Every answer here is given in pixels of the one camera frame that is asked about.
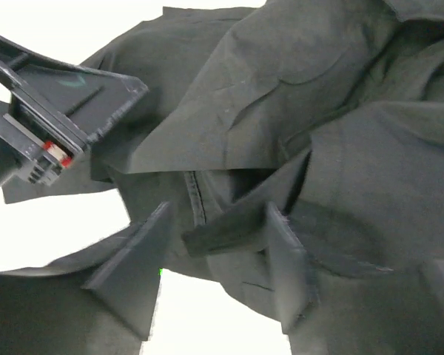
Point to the black long sleeve shirt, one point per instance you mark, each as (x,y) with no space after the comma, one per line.
(330,102)

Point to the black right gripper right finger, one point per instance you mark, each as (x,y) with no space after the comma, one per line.
(359,279)

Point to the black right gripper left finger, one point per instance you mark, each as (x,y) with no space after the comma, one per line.
(99,300)

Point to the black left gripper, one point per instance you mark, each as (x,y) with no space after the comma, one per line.
(56,113)

